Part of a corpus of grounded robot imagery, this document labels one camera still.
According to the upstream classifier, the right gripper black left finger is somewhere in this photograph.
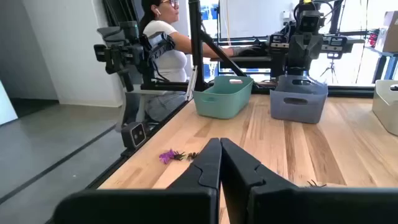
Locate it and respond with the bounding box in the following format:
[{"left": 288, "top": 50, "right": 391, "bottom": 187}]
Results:
[{"left": 52, "top": 138, "right": 222, "bottom": 224}]

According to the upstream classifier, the white board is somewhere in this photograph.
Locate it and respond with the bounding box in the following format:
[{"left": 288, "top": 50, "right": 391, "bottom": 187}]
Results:
[{"left": 0, "top": 80, "right": 19, "bottom": 126}]

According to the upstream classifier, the black aluminium table frame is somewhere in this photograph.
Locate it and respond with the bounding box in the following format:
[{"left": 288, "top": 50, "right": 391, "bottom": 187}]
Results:
[{"left": 45, "top": 0, "right": 377, "bottom": 224}]

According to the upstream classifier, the brown cardboard box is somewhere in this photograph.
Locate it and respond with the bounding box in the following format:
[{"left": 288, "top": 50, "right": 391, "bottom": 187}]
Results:
[{"left": 382, "top": 11, "right": 398, "bottom": 54}]

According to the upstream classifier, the blue framed shelf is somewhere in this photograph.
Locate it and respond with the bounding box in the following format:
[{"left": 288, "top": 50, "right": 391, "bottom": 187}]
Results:
[{"left": 365, "top": 45, "right": 398, "bottom": 84}]

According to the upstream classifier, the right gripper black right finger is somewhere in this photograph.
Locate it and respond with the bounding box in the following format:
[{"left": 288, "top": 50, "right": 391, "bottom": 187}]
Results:
[{"left": 220, "top": 138, "right": 398, "bottom": 224}]

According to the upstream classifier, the purple translucent witch hat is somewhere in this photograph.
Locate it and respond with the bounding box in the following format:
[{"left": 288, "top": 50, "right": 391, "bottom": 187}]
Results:
[{"left": 159, "top": 149, "right": 175, "bottom": 165}]

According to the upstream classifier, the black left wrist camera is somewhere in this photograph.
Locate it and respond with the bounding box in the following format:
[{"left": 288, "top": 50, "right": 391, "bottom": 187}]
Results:
[{"left": 297, "top": 10, "right": 322, "bottom": 34}]

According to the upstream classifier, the person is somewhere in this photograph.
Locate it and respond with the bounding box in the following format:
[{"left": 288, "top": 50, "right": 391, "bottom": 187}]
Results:
[{"left": 123, "top": 0, "right": 237, "bottom": 125}]

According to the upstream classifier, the black tripod stand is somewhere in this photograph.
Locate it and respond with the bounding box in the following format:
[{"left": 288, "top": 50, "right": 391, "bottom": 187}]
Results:
[{"left": 319, "top": 58, "right": 343, "bottom": 85}]

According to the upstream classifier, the teal plastic bin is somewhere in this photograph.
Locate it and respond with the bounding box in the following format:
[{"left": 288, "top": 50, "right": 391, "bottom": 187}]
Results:
[{"left": 192, "top": 75, "right": 254, "bottom": 120}]

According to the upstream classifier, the dark desk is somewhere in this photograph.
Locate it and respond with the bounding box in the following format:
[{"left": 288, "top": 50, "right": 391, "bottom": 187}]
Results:
[{"left": 210, "top": 55, "right": 272, "bottom": 70}]

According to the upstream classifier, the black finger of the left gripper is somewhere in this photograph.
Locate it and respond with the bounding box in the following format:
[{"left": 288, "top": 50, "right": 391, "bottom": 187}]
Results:
[
  {"left": 306, "top": 33, "right": 323, "bottom": 59},
  {"left": 289, "top": 33, "right": 307, "bottom": 59}
]

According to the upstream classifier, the white plastic bin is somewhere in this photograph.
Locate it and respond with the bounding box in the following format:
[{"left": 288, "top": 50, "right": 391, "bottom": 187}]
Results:
[{"left": 371, "top": 79, "right": 398, "bottom": 137}]

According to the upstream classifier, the black table-level camera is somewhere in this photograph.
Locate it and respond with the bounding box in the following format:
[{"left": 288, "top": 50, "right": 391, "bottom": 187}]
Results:
[{"left": 120, "top": 121, "right": 147, "bottom": 149}]

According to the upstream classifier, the grey-blue plastic bin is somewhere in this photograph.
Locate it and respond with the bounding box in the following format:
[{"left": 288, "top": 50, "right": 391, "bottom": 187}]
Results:
[{"left": 269, "top": 74, "right": 329, "bottom": 124}]

